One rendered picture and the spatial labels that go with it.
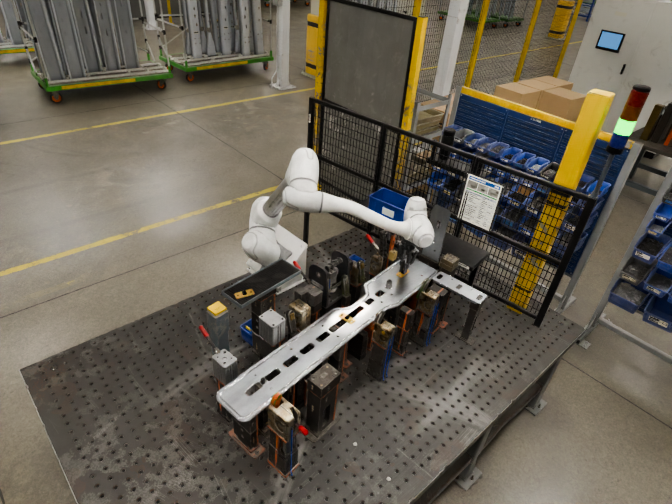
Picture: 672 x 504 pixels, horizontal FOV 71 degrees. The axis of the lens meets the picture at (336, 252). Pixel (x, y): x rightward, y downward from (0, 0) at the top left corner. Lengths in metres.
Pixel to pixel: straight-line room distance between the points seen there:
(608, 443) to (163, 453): 2.65
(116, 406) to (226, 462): 0.59
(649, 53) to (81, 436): 7.98
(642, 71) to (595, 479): 6.26
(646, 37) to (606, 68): 0.61
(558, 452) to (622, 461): 0.38
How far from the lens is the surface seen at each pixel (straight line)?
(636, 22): 8.43
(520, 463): 3.24
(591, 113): 2.52
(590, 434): 3.59
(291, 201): 2.19
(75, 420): 2.42
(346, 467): 2.15
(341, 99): 4.84
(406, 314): 2.36
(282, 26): 8.84
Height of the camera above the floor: 2.54
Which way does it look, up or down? 35 degrees down
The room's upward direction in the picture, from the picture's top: 5 degrees clockwise
